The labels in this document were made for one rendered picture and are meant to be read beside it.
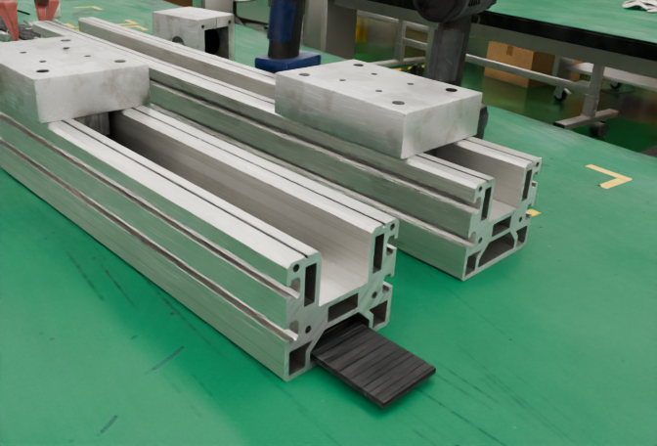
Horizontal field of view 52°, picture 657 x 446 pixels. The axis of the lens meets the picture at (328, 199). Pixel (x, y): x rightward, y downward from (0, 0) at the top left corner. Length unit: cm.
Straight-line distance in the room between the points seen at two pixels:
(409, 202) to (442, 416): 21
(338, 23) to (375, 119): 229
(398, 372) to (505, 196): 22
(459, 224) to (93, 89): 35
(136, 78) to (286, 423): 38
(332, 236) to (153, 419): 16
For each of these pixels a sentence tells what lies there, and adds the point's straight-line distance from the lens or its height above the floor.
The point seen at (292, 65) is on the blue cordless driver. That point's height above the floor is 84.
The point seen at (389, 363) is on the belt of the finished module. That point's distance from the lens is 44.
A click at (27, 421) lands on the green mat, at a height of 78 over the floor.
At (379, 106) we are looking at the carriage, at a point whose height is 90.
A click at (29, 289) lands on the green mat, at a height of 78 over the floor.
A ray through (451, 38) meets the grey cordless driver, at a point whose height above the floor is 92.
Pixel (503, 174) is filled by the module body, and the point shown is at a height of 85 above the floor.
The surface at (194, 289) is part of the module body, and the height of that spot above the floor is 80.
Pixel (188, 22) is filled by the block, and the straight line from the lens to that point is 112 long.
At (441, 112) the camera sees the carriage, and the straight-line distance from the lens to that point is 58.
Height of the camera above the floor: 106
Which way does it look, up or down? 24 degrees down
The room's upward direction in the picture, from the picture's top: 3 degrees clockwise
